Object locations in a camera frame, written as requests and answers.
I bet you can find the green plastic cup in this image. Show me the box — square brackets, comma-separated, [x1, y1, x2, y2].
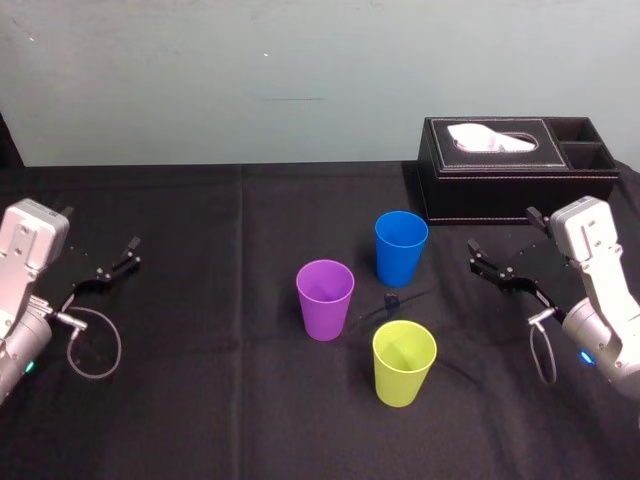
[371, 319, 439, 409]

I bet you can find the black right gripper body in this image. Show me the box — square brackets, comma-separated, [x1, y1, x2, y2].
[513, 236, 587, 317]

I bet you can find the black leather tissue box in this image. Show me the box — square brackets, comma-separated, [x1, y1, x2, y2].
[416, 116, 623, 227]

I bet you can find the black upright panel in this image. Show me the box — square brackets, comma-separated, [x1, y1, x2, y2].
[0, 110, 27, 170]

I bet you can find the black table cloth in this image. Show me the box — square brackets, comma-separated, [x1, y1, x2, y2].
[0, 158, 640, 480]

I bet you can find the purple plastic cup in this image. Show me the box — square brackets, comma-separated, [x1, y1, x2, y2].
[295, 258, 356, 343]

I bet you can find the white tissue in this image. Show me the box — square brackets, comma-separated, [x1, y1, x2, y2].
[446, 122, 539, 153]

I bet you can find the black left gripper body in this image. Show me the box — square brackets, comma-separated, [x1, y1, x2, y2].
[33, 238, 105, 315]

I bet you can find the right gripper thin cable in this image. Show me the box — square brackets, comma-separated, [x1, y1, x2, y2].
[528, 306, 559, 387]

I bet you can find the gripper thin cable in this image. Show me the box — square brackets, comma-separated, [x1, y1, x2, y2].
[51, 306, 123, 380]
[528, 306, 559, 387]

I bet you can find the blue plastic cup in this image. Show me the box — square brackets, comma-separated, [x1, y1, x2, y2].
[374, 210, 430, 289]

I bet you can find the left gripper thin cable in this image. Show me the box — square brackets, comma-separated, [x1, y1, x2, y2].
[51, 306, 123, 380]

